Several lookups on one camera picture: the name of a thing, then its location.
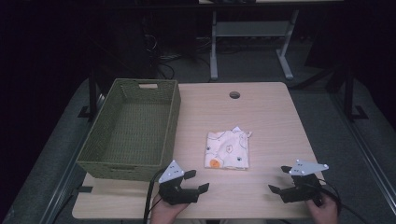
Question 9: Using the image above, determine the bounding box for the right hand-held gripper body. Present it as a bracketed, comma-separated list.
[278, 159, 330, 204]

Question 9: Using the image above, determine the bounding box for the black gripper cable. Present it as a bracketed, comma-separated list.
[142, 167, 169, 224]
[306, 177, 372, 224]

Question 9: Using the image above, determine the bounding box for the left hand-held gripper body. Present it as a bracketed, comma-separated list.
[158, 160, 200, 206]

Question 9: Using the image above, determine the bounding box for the bundle of floor cables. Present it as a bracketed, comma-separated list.
[143, 32, 216, 80]

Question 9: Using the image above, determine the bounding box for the person's right hand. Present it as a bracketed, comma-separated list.
[304, 191, 340, 224]

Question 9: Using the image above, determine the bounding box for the cream patterned cloth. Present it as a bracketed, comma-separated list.
[204, 125, 253, 171]

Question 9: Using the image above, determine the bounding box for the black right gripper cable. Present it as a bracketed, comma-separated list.
[306, 177, 372, 224]

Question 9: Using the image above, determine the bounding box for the grey metal table frame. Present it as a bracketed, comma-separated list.
[208, 8, 301, 81]

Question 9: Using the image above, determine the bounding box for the person's left hand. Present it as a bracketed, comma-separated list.
[149, 192, 191, 224]

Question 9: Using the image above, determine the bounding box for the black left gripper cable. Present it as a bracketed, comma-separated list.
[142, 167, 169, 224]

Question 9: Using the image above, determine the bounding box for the green woven basket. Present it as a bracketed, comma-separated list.
[76, 77, 182, 183]

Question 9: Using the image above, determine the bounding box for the black metal stand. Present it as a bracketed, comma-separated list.
[77, 66, 101, 122]
[342, 66, 370, 123]

